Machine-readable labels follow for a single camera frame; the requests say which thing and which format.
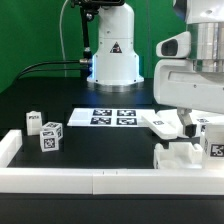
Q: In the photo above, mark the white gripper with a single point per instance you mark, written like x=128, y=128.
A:
x=177, y=84

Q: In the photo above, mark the white chair seat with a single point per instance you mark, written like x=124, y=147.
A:
x=178, y=155

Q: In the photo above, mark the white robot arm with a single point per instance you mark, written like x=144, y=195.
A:
x=116, y=65

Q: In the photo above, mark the white chair back piece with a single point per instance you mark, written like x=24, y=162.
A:
x=200, y=118

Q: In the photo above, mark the white marker tag sheet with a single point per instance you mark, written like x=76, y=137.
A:
x=107, y=117

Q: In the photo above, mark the white U-shaped fence wall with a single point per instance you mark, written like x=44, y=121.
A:
x=99, y=181

